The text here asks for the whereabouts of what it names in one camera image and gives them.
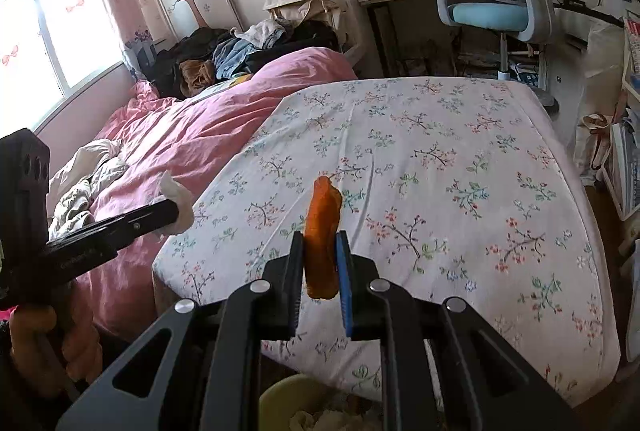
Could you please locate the white tissue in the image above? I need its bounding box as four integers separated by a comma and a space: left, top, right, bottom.
150, 170, 196, 237

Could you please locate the yellow plastic trash bin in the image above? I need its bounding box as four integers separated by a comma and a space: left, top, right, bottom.
258, 373, 383, 431

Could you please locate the pink duvet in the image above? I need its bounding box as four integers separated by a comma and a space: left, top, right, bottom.
78, 47, 356, 341

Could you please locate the floral bed sheet mattress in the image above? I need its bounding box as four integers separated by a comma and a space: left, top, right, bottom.
152, 78, 620, 405

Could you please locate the pile of clothes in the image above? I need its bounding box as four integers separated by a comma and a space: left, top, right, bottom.
143, 0, 347, 100

